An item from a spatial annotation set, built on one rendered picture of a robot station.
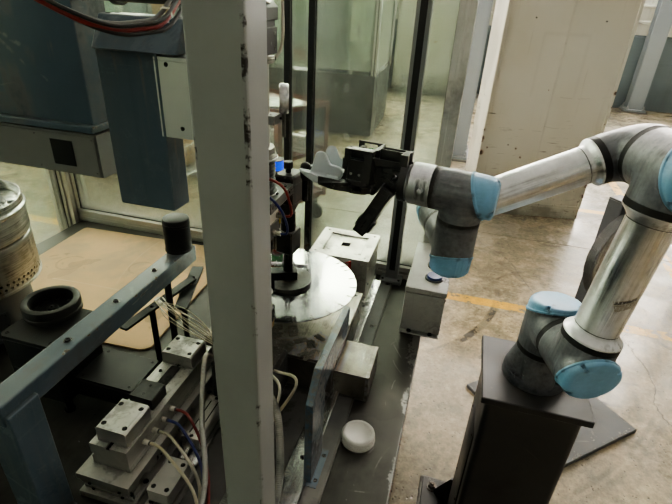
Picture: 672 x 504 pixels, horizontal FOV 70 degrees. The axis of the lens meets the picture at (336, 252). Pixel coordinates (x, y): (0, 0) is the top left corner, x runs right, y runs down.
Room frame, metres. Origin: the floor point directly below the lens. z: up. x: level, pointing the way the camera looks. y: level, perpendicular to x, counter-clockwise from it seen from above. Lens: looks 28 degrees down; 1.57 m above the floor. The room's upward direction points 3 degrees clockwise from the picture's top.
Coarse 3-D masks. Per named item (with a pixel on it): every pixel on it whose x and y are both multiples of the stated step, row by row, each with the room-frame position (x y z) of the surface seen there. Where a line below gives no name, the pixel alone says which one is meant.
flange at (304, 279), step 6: (300, 270) 1.02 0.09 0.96; (300, 276) 0.99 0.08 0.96; (306, 276) 0.99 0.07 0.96; (276, 282) 0.96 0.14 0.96; (282, 282) 0.96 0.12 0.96; (288, 282) 0.96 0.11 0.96; (294, 282) 0.96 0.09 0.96; (300, 282) 0.96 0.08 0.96; (306, 282) 0.96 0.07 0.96; (276, 288) 0.93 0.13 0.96; (282, 288) 0.93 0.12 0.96; (288, 288) 0.93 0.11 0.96; (294, 288) 0.94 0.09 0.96; (300, 288) 0.94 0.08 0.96; (306, 288) 0.95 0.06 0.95
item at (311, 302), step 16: (272, 256) 1.10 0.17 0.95; (304, 256) 1.11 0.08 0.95; (320, 256) 1.11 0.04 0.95; (320, 272) 1.03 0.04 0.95; (336, 272) 1.03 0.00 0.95; (320, 288) 0.96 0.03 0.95; (336, 288) 0.96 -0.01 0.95; (352, 288) 0.96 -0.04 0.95; (272, 304) 0.88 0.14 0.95; (288, 304) 0.88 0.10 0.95; (304, 304) 0.89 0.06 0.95; (320, 304) 0.89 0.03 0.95; (336, 304) 0.89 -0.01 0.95; (272, 320) 0.82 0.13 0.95; (288, 320) 0.82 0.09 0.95; (304, 320) 0.83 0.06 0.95
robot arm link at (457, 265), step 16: (432, 224) 0.81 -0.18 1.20; (448, 224) 0.74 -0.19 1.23; (432, 240) 0.78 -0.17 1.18; (448, 240) 0.74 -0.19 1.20; (464, 240) 0.74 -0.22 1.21; (432, 256) 0.76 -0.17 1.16; (448, 256) 0.74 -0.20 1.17; (464, 256) 0.74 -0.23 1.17; (448, 272) 0.74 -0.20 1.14; (464, 272) 0.75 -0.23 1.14
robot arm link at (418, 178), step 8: (416, 168) 0.79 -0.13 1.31; (424, 168) 0.79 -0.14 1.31; (432, 168) 0.79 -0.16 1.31; (408, 176) 0.78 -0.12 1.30; (416, 176) 0.78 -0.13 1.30; (424, 176) 0.77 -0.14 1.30; (408, 184) 0.78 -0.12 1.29; (416, 184) 0.77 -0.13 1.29; (424, 184) 0.77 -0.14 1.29; (408, 192) 0.77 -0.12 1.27; (416, 192) 0.76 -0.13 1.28; (424, 192) 0.76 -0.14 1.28; (408, 200) 0.78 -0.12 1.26; (416, 200) 0.77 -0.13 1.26; (424, 200) 0.76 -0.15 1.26
